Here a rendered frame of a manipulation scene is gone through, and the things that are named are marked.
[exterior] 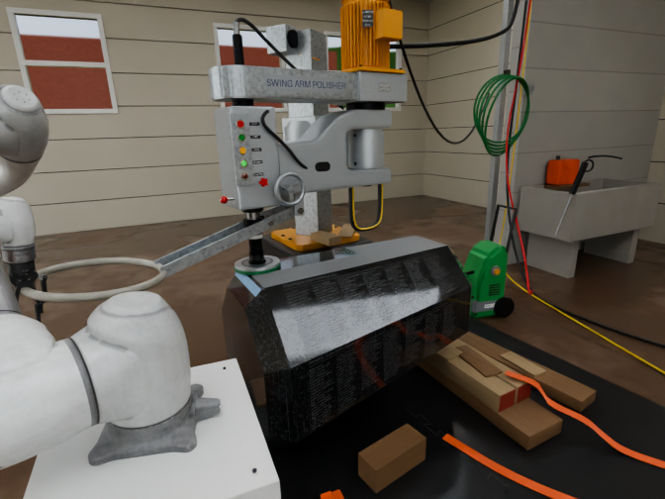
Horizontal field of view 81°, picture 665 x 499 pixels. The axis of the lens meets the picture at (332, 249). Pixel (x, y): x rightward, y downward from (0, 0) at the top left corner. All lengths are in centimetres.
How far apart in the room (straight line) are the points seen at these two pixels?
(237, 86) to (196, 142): 600
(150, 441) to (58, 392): 20
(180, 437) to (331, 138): 143
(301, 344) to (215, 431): 79
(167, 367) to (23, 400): 20
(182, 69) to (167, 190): 207
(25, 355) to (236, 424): 38
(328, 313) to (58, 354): 113
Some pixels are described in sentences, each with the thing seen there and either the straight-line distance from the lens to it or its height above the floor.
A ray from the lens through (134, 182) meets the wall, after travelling 770.
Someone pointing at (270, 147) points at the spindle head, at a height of 141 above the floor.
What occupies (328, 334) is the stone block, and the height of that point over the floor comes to 66.
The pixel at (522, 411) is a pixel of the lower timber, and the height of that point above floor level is 9.
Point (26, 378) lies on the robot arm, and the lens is 74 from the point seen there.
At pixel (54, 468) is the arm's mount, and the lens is 91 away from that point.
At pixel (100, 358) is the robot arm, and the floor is 112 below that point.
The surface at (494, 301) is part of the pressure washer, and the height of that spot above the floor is 14.
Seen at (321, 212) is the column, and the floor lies 94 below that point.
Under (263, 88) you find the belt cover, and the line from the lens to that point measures 175.
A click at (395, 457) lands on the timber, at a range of 189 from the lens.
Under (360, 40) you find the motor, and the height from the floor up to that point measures 187.
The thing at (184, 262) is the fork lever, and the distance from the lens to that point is 174.
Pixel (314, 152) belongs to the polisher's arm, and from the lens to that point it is 185.
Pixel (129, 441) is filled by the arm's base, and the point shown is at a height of 94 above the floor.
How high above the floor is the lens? 145
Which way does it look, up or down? 16 degrees down
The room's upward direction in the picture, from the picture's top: 2 degrees counter-clockwise
